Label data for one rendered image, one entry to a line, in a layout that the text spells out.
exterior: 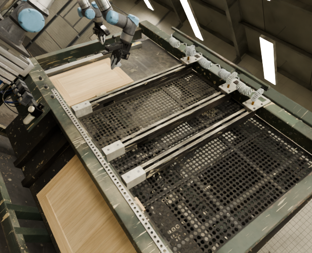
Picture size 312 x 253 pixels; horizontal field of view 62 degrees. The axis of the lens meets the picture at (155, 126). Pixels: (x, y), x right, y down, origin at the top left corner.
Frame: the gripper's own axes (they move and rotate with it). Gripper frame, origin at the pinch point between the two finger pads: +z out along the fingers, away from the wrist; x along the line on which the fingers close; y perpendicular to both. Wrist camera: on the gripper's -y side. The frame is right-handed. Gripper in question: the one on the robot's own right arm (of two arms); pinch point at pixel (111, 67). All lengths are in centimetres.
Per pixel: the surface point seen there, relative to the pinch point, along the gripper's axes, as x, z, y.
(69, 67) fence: 62, 31, 6
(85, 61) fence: 62, 23, 19
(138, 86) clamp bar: 2.0, 11.5, 31.8
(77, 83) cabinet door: 39, 34, 4
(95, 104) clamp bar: 2.2, 30.4, 0.3
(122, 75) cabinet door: 27.3, 15.9, 34.5
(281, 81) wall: 108, -7, 579
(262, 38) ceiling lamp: 122, -67, 400
